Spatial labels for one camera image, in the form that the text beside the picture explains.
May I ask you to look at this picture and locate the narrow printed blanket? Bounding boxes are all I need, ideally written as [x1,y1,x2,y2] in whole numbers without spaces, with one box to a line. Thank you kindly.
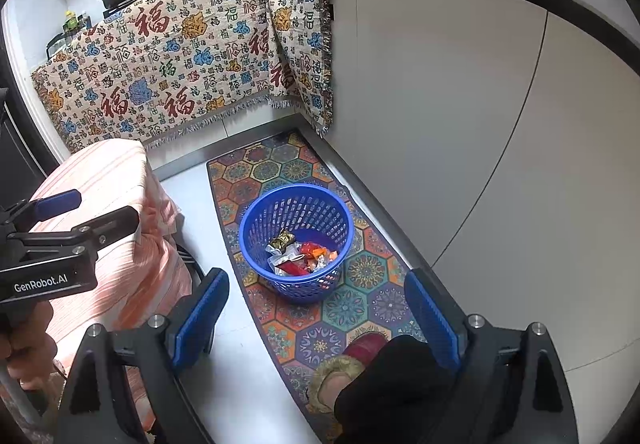
[262,0,335,138]

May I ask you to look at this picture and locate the large printed blanket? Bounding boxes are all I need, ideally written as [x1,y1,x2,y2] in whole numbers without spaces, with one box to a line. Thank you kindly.
[31,0,294,153]

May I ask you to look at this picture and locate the hexagon patterned floor mat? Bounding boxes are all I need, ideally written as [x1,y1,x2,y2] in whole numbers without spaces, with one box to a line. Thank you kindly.
[206,131,432,431]

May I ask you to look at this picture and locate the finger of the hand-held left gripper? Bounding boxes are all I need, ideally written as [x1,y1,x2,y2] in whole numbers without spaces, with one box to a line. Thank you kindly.
[0,189,82,226]
[10,205,140,260]

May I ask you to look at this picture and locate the white kitchen counter cabinet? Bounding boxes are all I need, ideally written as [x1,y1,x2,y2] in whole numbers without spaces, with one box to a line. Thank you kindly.
[320,0,640,375]

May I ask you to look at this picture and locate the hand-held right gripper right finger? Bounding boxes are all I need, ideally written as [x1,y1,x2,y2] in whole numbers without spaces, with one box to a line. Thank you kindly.
[404,268,581,444]

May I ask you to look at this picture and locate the blue plastic basket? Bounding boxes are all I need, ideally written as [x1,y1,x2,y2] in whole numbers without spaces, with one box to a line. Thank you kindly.
[238,183,356,301]

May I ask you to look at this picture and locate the person's left hand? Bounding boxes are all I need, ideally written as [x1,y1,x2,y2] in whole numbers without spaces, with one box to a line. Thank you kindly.
[0,297,58,377]

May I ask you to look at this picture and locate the long red snack packet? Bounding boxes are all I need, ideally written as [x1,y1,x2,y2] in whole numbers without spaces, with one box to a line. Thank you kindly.
[277,260,312,278]

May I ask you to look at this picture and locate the red fur-trimmed slipper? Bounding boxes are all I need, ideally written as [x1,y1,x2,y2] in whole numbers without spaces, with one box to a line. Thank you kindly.
[306,330,392,418]

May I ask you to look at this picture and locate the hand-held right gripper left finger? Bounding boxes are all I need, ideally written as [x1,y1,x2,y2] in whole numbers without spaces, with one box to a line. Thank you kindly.
[52,268,231,444]

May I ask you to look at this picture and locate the orange snack packet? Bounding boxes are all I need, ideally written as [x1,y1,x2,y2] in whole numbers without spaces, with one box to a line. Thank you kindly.
[300,241,340,270]

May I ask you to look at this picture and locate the silver foil wrapper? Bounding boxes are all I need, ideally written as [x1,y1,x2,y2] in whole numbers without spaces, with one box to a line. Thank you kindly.
[265,244,301,275]

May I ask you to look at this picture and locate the pink striped tablecloth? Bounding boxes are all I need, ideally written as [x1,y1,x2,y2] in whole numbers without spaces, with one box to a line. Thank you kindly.
[27,139,194,431]

